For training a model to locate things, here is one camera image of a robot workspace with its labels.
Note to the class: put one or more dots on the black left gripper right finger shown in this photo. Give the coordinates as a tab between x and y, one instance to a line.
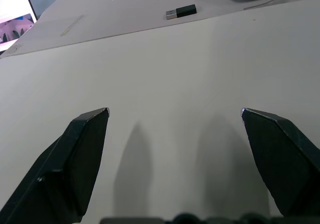
280	159

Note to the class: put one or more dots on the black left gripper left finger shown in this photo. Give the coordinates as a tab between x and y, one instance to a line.
62	169

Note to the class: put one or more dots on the clear tape strip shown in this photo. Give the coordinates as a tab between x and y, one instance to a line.
72	25

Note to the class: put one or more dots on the computer monitor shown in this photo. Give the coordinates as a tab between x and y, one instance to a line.
12	14

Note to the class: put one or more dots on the black USB dongle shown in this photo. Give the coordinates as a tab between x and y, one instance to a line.
180	11

